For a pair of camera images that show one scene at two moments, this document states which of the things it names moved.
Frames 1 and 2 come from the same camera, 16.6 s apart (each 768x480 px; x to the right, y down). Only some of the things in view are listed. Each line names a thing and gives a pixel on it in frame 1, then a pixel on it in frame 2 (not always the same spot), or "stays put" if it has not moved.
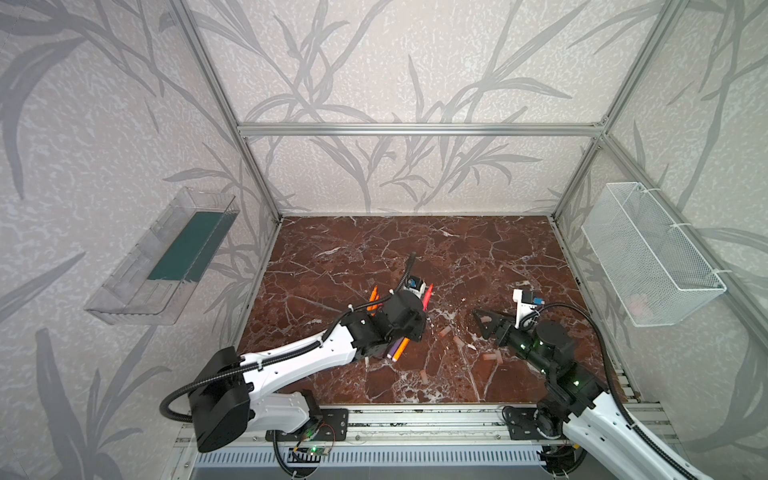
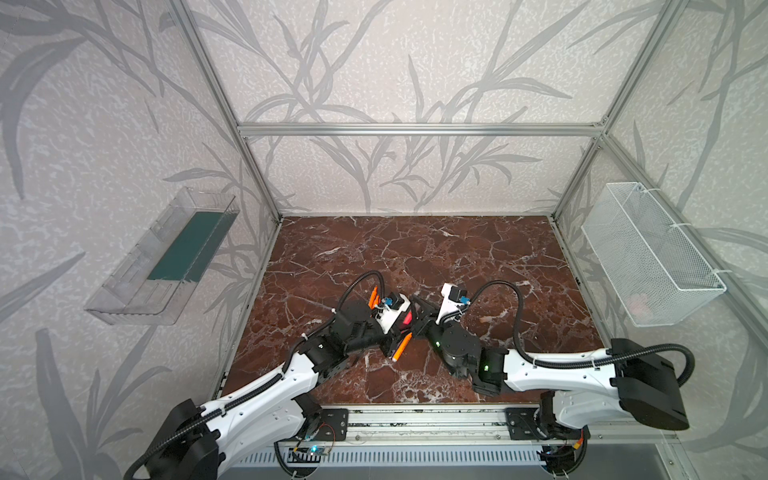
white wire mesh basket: [655, 275] stays put
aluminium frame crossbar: [420, 129] stays put
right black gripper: [507, 324] to [432, 327]
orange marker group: [401, 349] stays put
